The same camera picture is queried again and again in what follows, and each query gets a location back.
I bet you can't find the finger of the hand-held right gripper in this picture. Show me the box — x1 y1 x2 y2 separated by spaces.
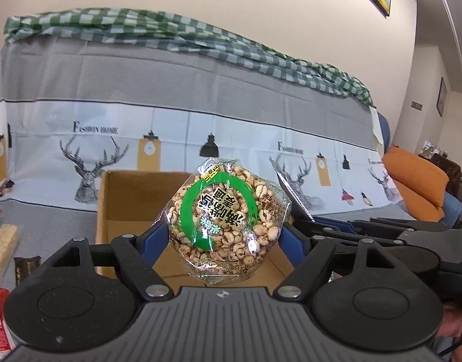
348 216 461 235
291 211 372 237

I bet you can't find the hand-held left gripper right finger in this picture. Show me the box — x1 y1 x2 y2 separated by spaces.
272 222 395 302

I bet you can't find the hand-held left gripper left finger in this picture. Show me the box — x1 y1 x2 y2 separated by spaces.
46 221 175 302

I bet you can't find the clear plastic packet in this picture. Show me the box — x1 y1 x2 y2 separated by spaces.
275 171 318 223

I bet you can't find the cardboard box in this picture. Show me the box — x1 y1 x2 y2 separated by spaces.
95 170 295 289

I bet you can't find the puffed grain snack packet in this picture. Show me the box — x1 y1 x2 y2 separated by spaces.
161 158 294 285

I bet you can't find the long beige rice cracker packet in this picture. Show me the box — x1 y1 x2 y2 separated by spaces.
0 223 21 278

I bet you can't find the person's right forearm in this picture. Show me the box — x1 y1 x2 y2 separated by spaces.
440 302 462 340

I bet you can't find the orange cushion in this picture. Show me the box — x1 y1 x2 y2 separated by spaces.
382 146 450 222

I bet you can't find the blue sofa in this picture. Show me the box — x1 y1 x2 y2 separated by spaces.
378 113 462 230

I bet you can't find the dark wooden cabinet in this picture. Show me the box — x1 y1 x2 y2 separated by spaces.
419 139 462 198

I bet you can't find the pale cloth piece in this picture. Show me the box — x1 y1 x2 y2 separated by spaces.
370 107 384 151

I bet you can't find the dark brown snack packet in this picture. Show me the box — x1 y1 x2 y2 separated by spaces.
14 256 41 287

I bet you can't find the grey deer printed cover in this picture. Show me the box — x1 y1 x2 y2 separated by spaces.
0 38 420 291

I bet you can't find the green checkered cloth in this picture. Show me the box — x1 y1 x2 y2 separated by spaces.
4 8 377 108

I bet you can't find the black cable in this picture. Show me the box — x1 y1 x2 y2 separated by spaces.
444 309 462 359

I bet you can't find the small dark wall frame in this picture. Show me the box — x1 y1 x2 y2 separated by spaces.
436 77 448 117

